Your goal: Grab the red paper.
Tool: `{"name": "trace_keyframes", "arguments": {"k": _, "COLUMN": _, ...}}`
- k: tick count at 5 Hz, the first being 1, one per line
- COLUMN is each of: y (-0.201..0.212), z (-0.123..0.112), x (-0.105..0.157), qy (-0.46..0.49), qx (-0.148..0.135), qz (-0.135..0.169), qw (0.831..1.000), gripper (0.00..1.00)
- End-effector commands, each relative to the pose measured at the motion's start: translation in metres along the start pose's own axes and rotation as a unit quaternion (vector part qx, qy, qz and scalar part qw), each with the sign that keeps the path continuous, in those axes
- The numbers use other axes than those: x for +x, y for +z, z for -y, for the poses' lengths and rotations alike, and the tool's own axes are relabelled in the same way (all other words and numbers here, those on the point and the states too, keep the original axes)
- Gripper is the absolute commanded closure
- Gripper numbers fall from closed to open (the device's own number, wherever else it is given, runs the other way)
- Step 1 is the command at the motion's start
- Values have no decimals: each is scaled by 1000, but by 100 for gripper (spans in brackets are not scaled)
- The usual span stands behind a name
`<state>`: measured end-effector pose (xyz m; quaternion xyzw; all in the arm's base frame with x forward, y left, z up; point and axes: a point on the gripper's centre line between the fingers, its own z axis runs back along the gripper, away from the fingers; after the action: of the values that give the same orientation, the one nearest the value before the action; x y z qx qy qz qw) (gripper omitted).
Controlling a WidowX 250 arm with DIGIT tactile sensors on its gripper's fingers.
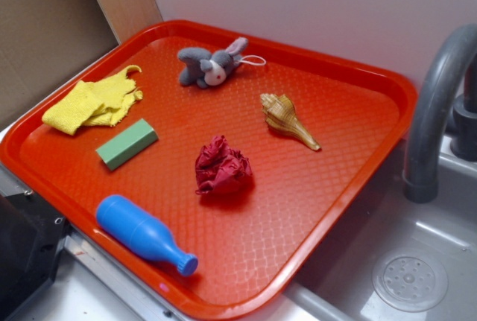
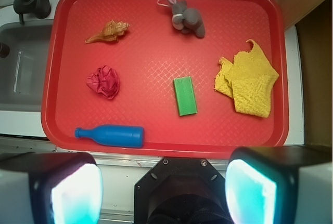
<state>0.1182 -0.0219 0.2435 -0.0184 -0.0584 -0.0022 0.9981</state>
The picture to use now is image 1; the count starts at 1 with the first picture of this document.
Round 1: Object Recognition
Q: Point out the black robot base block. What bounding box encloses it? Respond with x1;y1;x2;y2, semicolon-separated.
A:
1;194;68;320

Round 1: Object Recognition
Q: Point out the crumpled red paper ball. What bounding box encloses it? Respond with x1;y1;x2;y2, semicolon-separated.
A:
195;136;253;195

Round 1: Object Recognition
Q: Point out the orange plastic tray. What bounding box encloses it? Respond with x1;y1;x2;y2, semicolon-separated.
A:
1;21;417;320

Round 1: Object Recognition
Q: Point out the tan conch seashell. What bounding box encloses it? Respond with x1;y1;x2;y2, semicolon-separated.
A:
260;93;321;151

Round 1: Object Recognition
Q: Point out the grey plush bunny toy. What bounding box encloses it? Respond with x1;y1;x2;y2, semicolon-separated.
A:
177;37;267;89

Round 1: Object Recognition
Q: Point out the green rectangular block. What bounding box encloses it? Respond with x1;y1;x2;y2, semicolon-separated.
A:
95;119;159;171

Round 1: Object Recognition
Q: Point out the blue plastic bottle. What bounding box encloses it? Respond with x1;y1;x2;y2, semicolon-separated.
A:
96;195;198;276

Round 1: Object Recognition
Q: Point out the yellow cloth rag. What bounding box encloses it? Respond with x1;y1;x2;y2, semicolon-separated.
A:
42;65;143;136

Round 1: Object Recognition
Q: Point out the grey toy faucet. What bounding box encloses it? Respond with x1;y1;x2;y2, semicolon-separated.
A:
402;24;476;203

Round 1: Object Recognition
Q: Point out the grey plastic toy sink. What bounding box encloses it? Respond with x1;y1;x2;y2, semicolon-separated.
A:
286;133;477;321

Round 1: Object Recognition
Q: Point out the round sink drain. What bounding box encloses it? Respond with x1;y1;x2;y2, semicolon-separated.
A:
372;248;448;313

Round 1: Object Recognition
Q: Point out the brown cardboard panel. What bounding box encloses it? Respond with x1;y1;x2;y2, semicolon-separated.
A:
1;0;117;128

